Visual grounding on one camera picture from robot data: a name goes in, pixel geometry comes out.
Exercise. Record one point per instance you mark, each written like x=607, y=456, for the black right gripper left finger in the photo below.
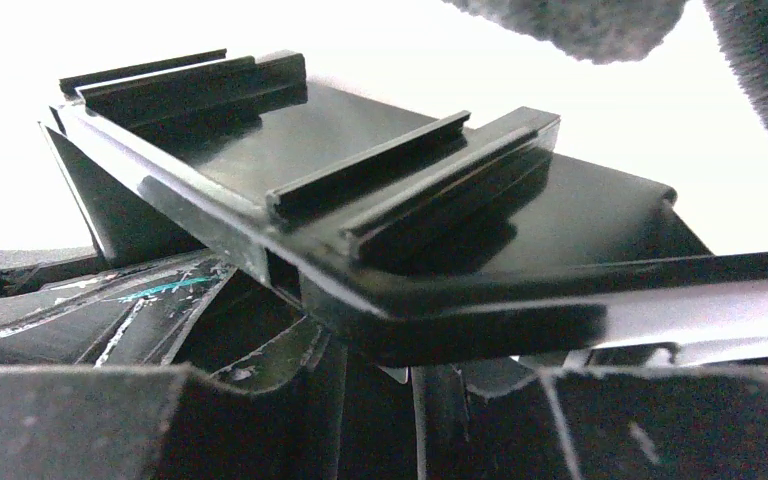
x=275, y=415

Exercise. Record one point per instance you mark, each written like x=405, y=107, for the black floral plush blanket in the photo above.
x=605, y=32

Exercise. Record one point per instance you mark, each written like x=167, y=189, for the black plastic card box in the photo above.
x=416, y=240

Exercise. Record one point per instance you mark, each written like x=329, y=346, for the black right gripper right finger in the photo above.
x=497, y=419

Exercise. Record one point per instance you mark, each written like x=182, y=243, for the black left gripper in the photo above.
x=190, y=309

